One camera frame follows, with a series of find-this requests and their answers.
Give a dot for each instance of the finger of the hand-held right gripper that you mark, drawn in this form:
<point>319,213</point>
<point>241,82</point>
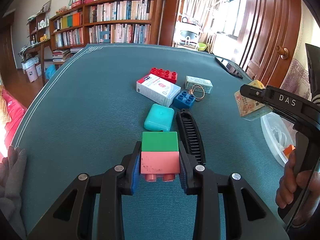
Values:
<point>253,92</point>

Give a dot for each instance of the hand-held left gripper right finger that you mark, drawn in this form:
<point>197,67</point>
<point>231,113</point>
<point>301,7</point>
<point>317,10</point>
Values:
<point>183,177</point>

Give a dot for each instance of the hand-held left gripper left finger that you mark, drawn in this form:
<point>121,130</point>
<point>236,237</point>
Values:
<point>136,171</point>

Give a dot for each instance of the yellow carton box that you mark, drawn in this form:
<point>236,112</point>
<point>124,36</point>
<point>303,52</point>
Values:
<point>250,107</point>

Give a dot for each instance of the pink toy block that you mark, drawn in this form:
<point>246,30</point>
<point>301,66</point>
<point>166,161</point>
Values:
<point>160,162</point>

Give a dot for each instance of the clear plastic container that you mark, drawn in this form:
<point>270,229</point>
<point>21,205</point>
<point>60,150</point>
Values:
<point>273,135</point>

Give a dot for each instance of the green toy block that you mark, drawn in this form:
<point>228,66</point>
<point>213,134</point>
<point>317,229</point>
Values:
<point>160,141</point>

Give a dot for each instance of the white blue carton box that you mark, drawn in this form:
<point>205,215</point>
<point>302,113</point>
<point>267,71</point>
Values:
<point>157,90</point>

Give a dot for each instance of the teal covered desktop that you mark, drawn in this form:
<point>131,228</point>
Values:
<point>87,105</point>

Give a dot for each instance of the person's right hand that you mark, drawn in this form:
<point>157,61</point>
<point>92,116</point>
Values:
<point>287,190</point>

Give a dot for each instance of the black smartphone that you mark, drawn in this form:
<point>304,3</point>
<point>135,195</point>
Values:
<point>228,67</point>

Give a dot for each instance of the black comb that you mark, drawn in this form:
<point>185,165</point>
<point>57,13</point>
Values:
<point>191,135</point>

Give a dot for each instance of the orange toy block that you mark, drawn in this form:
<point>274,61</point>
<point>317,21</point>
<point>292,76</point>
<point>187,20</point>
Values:
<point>288,152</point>

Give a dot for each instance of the brass door knob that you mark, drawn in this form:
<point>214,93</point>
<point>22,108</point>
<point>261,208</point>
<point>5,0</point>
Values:
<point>282,52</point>

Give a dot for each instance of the small grey-green box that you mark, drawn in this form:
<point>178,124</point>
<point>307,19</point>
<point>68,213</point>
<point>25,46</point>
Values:
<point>198,83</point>

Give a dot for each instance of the teal plastic case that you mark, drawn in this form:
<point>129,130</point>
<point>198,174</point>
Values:
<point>158,117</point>

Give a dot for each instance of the white drying rack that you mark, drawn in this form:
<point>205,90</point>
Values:
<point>212,42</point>

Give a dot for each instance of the green plastic basin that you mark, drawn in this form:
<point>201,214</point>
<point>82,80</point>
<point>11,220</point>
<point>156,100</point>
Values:
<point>201,47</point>

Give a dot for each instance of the blue toy brick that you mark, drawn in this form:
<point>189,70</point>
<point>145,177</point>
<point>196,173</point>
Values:
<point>183,101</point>

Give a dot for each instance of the brown wooden door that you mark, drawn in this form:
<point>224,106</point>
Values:
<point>270,22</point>

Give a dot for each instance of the window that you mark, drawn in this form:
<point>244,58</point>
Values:
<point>233,7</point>

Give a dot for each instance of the white baby stroller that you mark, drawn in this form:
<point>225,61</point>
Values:
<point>187,31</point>

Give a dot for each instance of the red toy brick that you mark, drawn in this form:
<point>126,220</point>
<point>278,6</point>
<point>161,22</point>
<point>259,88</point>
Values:
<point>163,74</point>

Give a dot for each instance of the beige curtain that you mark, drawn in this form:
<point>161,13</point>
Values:
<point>202,2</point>

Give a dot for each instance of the blue plastic stool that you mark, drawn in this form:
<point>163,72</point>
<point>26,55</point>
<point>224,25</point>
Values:
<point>50,72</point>

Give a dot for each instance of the stack of books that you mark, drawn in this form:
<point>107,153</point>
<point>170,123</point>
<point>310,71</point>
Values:
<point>61,55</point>

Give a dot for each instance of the red blanket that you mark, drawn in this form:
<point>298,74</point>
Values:
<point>10,107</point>

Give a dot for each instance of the pink waste bin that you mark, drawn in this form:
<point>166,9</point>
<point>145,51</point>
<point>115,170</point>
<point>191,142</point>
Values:
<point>31,74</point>

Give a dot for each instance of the large wooden bookcase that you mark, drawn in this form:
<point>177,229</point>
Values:
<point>117,12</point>

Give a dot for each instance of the wooden side table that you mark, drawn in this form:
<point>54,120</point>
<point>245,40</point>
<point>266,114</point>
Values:
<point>37,45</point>

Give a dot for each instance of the small wooden shelf unit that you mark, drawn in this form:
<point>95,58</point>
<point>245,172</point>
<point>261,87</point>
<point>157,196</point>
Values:
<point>40,25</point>

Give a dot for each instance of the red box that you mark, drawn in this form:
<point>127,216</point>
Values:
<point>81,3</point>

